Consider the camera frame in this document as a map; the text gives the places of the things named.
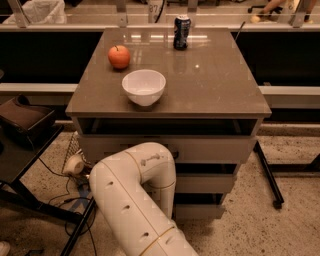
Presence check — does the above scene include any white bowl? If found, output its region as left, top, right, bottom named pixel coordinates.
left=122, top=69, right=166, bottom=107

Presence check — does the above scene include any white plastic bag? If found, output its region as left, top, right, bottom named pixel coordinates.
left=16, top=0, right=67, bottom=24

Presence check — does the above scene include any wire mesh basket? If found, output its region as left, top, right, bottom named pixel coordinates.
left=62, top=132, right=93, bottom=186

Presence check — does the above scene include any grey drawer cabinet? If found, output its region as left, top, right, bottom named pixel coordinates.
left=65, top=27, right=272, bottom=221

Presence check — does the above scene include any red apple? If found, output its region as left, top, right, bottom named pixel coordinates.
left=107, top=45, right=130, bottom=69

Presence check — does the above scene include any dark soda can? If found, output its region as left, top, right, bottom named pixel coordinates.
left=173, top=15, right=191, bottom=50

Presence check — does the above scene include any black metal frame leg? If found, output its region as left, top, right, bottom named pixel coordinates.
left=254, top=142, right=284, bottom=209

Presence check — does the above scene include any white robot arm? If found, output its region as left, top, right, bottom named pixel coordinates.
left=89, top=142, right=198, bottom=256

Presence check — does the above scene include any black floor cable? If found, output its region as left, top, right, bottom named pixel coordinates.
left=37, top=156, right=98, bottom=256

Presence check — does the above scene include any black side table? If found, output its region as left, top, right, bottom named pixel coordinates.
left=0, top=124, right=95, bottom=256

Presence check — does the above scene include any brown pouch on table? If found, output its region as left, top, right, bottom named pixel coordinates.
left=0, top=94, right=56, bottom=141

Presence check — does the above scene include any white round device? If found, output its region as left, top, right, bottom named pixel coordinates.
left=63, top=154, right=84, bottom=175

